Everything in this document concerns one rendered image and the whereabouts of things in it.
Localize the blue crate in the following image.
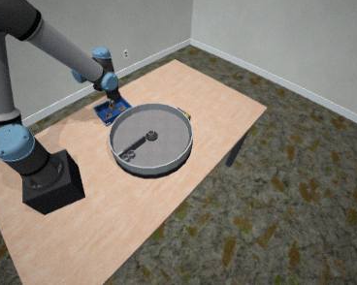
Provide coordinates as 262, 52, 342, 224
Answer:
93, 96, 132, 127

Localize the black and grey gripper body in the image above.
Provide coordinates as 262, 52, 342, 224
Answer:
93, 84, 121, 102

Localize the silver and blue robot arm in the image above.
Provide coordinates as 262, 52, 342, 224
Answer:
0, 0, 118, 191

